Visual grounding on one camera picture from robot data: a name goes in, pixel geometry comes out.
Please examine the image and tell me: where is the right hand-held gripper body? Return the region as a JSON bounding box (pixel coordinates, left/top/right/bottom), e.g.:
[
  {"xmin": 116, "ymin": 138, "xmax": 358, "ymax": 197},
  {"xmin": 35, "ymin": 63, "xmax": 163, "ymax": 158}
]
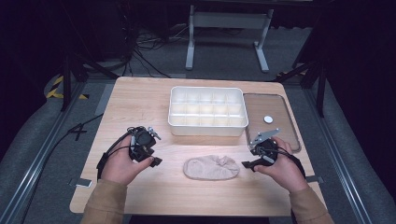
[{"xmin": 248, "ymin": 127, "xmax": 280, "ymax": 165}]

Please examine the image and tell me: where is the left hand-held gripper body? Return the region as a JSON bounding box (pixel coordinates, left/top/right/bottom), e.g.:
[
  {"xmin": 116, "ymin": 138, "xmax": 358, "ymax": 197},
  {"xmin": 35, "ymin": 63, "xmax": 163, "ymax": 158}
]
[{"xmin": 126, "ymin": 125, "xmax": 163, "ymax": 163}]

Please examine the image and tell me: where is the beige sock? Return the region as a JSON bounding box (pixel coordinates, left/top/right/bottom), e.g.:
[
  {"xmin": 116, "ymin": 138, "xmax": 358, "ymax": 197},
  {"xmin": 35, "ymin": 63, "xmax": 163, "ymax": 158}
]
[{"xmin": 182, "ymin": 154, "xmax": 241, "ymax": 181}]

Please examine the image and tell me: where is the white divided storage box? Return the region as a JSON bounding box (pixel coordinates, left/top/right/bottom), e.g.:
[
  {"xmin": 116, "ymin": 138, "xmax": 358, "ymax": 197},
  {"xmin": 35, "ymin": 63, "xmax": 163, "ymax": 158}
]
[{"xmin": 167, "ymin": 85, "xmax": 249, "ymax": 137}]

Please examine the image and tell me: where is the person's left hand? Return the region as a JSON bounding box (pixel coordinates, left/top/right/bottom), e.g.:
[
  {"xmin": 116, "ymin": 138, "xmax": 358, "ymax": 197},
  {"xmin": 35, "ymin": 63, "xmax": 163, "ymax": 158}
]
[{"xmin": 100, "ymin": 134, "xmax": 155, "ymax": 187}]

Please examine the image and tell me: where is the person's right hand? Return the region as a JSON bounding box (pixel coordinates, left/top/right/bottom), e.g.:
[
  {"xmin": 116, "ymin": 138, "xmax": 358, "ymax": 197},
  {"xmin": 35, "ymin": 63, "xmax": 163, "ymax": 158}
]
[{"xmin": 253, "ymin": 135, "xmax": 310, "ymax": 194}]

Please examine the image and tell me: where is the grey tape strip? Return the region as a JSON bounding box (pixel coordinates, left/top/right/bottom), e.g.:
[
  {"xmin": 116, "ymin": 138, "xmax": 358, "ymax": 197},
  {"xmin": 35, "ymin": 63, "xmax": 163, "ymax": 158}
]
[{"xmin": 304, "ymin": 175, "xmax": 325, "ymax": 184}]

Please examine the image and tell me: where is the black metal stand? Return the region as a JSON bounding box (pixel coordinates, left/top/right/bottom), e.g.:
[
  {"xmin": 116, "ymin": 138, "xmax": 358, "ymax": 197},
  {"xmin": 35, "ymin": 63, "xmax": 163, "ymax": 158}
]
[
  {"xmin": 60, "ymin": 50, "xmax": 120, "ymax": 113},
  {"xmin": 273, "ymin": 59, "xmax": 329, "ymax": 119}
]

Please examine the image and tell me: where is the yellow and black floor tape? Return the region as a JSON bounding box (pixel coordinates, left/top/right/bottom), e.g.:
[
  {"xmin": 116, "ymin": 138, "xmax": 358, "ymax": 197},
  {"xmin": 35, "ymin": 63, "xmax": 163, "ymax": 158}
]
[{"xmin": 45, "ymin": 75, "xmax": 91, "ymax": 101}]

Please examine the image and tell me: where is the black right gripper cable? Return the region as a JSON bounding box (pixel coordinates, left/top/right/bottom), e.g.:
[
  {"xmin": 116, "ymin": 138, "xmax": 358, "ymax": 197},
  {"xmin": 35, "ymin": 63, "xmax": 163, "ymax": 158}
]
[{"xmin": 261, "ymin": 145, "xmax": 306, "ymax": 179}]

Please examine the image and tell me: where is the black floor cable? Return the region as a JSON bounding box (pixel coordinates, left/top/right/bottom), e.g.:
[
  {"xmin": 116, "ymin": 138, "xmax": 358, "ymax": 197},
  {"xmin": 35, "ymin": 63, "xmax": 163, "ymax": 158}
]
[{"xmin": 18, "ymin": 113, "xmax": 105, "ymax": 224}]

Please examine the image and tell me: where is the grey metal floor rail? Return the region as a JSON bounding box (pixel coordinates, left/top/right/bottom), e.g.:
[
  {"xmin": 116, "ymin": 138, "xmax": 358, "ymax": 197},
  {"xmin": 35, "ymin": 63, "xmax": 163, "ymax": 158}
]
[
  {"xmin": 302, "ymin": 88, "xmax": 373, "ymax": 224},
  {"xmin": 0, "ymin": 79, "xmax": 89, "ymax": 224}
]

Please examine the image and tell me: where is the bundle of black cables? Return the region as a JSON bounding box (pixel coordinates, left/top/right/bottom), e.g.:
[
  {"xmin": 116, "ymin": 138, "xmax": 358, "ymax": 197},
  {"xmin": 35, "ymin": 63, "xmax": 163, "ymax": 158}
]
[{"xmin": 123, "ymin": 21, "xmax": 190, "ymax": 78}]

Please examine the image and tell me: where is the grey metal table frame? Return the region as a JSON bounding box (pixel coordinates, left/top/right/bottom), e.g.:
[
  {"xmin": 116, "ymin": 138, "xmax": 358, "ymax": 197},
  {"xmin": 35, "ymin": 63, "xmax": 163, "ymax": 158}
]
[{"xmin": 184, "ymin": 4, "xmax": 276, "ymax": 74}]

